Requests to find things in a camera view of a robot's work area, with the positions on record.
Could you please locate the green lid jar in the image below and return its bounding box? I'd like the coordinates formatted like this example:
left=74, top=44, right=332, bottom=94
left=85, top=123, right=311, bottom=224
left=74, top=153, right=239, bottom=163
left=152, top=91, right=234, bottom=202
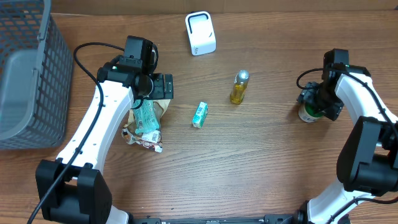
left=298, top=103, right=324, bottom=123

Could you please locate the brown patterned snack bag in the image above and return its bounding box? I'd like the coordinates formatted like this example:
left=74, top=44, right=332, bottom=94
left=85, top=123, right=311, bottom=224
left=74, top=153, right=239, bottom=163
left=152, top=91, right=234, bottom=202
left=121, top=100, right=170, bottom=153

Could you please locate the green Kleenex tissue pack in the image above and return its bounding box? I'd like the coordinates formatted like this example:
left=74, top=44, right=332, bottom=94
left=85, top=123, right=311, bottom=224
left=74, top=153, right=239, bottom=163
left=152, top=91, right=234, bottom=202
left=192, top=101, right=208, bottom=129

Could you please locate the clear plastic bottle grey cap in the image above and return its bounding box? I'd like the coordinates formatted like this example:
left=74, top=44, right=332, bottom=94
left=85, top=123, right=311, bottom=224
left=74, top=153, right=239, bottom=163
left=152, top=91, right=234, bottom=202
left=230, top=70, right=249, bottom=105

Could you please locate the mint green wipes pack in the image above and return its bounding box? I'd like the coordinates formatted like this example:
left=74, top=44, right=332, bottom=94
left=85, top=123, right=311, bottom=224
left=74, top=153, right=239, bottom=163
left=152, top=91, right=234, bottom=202
left=133, top=100, right=160, bottom=134

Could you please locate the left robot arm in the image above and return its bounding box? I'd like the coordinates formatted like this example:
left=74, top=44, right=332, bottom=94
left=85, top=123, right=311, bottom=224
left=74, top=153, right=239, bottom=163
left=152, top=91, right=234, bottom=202
left=28, top=35, right=174, bottom=223

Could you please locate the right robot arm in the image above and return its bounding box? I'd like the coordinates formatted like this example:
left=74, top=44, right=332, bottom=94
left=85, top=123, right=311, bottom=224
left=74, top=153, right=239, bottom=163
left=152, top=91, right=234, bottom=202
left=285, top=49, right=397, bottom=223

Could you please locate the white barcode scanner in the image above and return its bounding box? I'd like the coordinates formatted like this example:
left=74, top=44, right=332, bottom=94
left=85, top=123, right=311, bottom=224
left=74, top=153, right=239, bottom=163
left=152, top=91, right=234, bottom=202
left=185, top=11, right=216, bottom=56

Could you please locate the dark grey plastic basket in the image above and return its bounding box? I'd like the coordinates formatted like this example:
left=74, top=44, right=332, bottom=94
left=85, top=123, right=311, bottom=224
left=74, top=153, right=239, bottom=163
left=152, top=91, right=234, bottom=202
left=1, top=0, right=74, bottom=149

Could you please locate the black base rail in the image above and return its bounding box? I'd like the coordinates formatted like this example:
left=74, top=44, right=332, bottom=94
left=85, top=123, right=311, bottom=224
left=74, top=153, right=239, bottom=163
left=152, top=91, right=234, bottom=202
left=127, top=213, right=352, bottom=224

